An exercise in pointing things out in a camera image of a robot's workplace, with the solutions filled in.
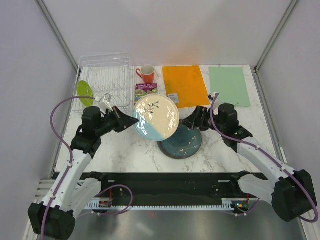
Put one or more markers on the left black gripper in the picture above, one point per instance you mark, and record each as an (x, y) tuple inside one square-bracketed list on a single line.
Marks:
[(122, 120)]

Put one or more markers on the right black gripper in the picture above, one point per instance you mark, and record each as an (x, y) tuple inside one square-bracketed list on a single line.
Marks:
[(197, 118)]

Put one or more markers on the dark blue floral plate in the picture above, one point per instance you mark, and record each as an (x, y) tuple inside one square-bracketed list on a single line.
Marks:
[(183, 144)]

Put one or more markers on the cream blue leaf plate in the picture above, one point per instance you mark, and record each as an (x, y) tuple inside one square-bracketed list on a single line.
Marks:
[(158, 117)]

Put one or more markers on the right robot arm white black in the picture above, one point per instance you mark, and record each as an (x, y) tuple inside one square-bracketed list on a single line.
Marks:
[(290, 192)]

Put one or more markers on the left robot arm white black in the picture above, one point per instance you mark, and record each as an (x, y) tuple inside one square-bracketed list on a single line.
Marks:
[(55, 216)]

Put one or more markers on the purple treehouse book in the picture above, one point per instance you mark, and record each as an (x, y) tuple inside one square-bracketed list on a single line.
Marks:
[(143, 89)]

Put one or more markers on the orange cutting board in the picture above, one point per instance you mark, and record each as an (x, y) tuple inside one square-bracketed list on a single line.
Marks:
[(185, 86)]

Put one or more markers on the green white plate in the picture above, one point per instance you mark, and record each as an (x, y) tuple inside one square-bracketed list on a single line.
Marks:
[(84, 90)]

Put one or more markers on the orange mug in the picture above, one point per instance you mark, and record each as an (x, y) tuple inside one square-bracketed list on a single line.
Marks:
[(146, 73)]

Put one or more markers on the light green cutting board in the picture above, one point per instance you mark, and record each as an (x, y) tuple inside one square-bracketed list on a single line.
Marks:
[(230, 83)]

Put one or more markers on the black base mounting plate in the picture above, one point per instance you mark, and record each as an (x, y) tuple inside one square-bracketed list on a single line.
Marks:
[(171, 186)]

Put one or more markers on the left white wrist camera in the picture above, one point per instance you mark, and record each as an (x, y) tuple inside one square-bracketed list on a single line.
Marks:
[(104, 102)]

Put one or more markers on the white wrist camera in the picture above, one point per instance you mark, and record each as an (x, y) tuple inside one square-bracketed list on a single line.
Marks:
[(212, 97), (104, 102)]

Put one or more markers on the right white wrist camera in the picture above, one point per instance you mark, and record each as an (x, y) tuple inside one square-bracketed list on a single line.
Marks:
[(212, 97)]

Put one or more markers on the white wire dish rack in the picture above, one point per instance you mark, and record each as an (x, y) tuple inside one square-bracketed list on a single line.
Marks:
[(108, 73)]

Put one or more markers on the white slotted cable duct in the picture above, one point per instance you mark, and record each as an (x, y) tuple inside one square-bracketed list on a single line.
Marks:
[(214, 204)]

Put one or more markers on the left aluminium frame post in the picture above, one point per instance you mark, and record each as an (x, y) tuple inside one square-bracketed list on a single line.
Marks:
[(57, 33)]

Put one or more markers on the aluminium frame post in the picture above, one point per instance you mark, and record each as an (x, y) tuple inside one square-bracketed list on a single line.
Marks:
[(57, 33), (276, 34)]

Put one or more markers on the right aluminium frame post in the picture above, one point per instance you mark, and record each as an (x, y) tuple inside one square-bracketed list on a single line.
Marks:
[(276, 34)]

